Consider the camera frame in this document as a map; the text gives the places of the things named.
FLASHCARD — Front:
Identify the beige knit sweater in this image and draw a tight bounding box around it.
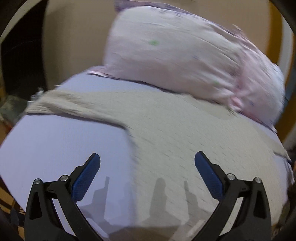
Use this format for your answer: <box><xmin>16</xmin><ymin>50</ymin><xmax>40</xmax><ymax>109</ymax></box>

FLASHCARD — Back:
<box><xmin>27</xmin><ymin>90</ymin><xmax>288</xmax><ymax>240</ymax></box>

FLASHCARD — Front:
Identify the lavender bed sheet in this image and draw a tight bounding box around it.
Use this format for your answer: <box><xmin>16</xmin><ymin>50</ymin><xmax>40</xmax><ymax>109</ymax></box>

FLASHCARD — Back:
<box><xmin>1</xmin><ymin>72</ymin><xmax>294</xmax><ymax>240</ymax></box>

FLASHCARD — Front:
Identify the tan wooden headboard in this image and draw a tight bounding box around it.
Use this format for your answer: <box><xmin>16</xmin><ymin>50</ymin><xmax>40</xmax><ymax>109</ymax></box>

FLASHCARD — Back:
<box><xmin>43</xmin><ymin>0</ymin><xmax>283</xmax><ymax>89</ymax></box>

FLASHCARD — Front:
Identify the pink floral pillow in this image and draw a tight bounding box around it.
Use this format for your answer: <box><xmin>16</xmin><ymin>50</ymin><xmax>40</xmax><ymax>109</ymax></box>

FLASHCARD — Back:
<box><xmin>90</xmin><ymin>1</ymin><xmax>285</xmax><ymax>128</ymax></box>

